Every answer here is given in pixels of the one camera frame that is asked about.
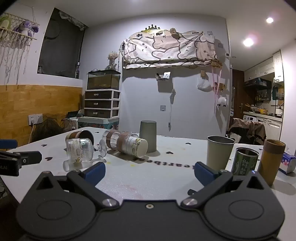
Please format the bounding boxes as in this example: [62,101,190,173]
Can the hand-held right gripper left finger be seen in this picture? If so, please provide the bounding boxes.
[35,162,120,210]

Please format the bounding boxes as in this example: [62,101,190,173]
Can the white hanging bag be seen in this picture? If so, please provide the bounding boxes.
[197,76,213,92]

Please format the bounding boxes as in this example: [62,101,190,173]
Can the white macrame hanging net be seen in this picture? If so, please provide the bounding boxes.
[0,7,40,85]

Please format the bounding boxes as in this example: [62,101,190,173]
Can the printed bear cloth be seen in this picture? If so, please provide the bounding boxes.
[122,30,219,69]

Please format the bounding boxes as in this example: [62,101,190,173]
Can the white wall outlet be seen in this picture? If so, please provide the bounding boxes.
[28,113,43,126]

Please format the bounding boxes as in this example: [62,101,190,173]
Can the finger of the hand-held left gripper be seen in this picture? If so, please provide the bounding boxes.
[0,151,43,169]
[0,139,18,149]

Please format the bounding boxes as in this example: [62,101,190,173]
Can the green printed cup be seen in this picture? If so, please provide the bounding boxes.
[232,148,260,175]

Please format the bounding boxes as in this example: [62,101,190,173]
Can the ribbed clear glass cup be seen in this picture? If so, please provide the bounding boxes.
[66,138,94,164]

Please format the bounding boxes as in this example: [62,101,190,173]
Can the dark tangled net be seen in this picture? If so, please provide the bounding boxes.
[31,116,66,142]

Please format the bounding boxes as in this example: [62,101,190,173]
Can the black window cover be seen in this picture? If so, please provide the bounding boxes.
[37,8,88,79]

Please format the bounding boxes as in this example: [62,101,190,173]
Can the dark grey plastic cup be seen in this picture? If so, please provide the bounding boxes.
[139,120,157,153]

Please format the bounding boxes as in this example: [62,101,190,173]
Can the grey-green metal cup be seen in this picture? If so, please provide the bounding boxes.
[206,136,236,172]

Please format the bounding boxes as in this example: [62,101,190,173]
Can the dried flower vase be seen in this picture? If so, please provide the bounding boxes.
[106,51,119,70]

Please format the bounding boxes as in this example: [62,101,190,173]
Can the gold crown decoration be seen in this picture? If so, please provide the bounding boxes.
[140,24,162,33]

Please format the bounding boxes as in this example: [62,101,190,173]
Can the small clear wall shelf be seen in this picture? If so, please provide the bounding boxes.
[156,71,171,81]

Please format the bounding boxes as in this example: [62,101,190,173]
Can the purple plush toy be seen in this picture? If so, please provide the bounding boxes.
[13,20,40,37]

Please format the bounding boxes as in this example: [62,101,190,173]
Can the chair draped with clothes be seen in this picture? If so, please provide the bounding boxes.
[228,118,267,146]

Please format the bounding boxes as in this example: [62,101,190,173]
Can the hanging charger cable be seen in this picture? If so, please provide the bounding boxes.
[168,89,176,131]

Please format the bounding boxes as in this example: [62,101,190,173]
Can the tan bamboo cup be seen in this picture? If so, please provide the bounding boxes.
[257,138,286,186]

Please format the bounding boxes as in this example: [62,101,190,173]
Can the brown paper cup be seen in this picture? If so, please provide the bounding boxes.
[65,130,95,145]

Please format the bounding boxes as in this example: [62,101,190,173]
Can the clear tumbler with brown sleeve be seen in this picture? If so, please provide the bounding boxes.
[102,129,148,158]

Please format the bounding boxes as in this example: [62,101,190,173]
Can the glass fish tank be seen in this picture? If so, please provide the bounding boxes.
[87,70,121,91]

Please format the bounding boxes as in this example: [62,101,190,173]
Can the clear wine glass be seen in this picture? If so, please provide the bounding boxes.
[89,139,109,164]

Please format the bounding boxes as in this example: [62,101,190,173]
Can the blue floral tissue pack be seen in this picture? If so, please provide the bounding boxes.
[279,152,296,175]

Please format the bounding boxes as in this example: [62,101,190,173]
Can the dark wooden door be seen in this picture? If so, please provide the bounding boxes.
[231,68,245,121]

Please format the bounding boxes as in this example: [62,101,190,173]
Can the teal storage box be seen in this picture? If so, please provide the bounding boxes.
[77,116,119,130]

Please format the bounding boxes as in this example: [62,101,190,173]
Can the white kitchen wall cabinets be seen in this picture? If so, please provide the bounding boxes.
[244,50,285,82]

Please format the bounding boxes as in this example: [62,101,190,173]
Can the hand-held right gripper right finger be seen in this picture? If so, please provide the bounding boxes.
[181,162,269,209]

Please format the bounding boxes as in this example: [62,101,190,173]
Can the green plush toy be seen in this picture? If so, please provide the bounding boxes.
[0,16,12,32]

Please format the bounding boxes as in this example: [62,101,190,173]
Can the white plastic drawer unit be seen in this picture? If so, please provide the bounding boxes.
[84,89,121,119]

